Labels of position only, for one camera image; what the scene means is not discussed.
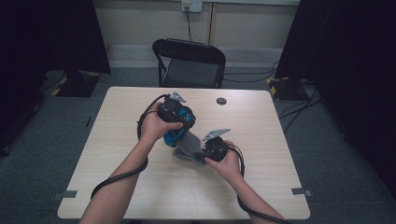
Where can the black curtain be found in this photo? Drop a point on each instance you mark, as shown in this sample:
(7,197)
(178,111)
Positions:
(46,31)
(358,62)

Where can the person's right hand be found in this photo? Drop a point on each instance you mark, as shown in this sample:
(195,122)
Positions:
(230,166)

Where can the stand base with striped tape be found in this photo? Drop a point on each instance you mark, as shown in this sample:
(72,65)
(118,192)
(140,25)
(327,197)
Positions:
(77,85)
(285,90)

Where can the person's left hand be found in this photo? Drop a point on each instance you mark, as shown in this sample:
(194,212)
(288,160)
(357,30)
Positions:
(154,127)

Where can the grey knit cloth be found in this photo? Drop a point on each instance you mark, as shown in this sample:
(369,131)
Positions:
(188,147)

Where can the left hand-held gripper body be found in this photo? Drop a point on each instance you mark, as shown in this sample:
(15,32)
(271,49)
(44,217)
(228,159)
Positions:
(177,113)

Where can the white wall socket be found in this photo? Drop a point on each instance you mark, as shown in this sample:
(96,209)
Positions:
(192,5)

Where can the black folding chair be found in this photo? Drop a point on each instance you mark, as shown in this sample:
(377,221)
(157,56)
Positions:
(190,71)

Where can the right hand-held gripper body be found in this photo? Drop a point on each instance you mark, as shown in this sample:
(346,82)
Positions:
(216,149)

